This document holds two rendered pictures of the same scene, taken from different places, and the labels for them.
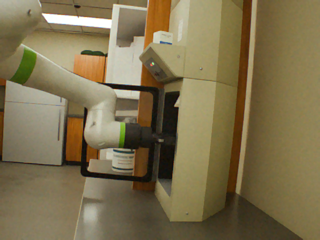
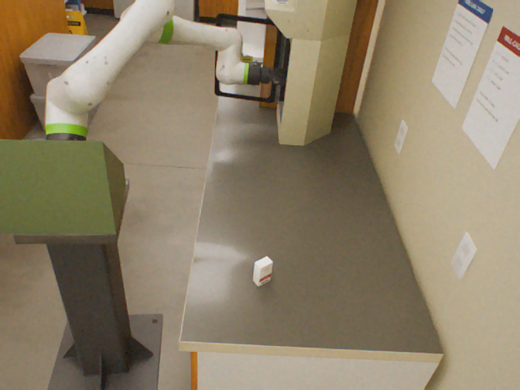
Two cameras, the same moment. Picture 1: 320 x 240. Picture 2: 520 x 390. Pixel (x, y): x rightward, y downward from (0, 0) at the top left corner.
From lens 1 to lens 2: 98 cm
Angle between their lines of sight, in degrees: 35
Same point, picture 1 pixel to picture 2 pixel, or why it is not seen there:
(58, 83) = (192, 39)
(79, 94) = (210, 44)
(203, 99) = (308, 56)
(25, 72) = (166, 39)
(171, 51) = (282, 17)
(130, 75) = not seen: outside the picture
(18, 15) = (161, 19)
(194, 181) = (298, 117)
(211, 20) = not seen: outside the picture
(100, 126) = (228, 70)
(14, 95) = not seen: outside the picture
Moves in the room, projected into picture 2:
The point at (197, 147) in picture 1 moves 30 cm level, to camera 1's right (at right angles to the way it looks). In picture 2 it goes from (302, 92) to (374, 103)
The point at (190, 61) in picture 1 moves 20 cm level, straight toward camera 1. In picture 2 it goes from (299, 25) to (288, 39)
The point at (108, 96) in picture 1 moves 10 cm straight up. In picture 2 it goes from (234, 41) to (236, 17)
